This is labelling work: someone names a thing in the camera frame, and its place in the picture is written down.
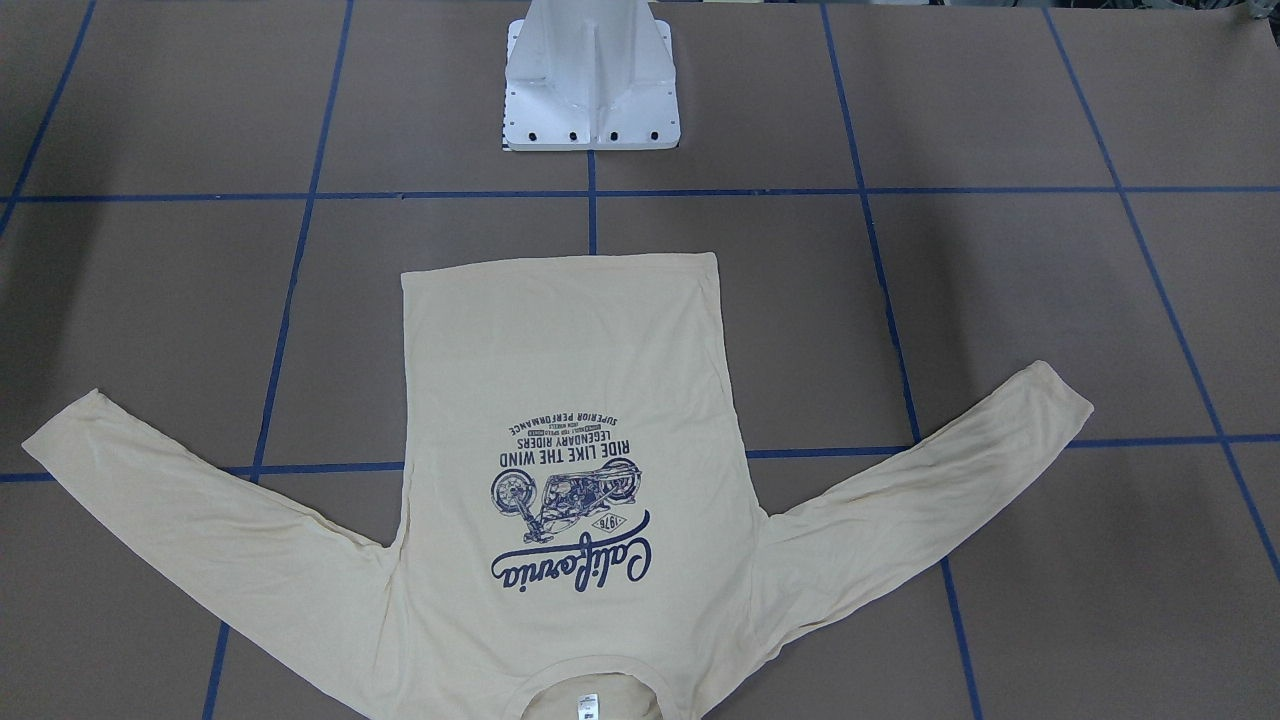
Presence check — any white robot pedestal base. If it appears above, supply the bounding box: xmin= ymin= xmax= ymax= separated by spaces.
xmin=502 ymin=1 xmax=681 ymax=152

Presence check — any cream long-sleeve printed shirt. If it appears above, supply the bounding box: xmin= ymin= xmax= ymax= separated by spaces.
xmin=23 ymin=252 xmax=1093 ymax=719

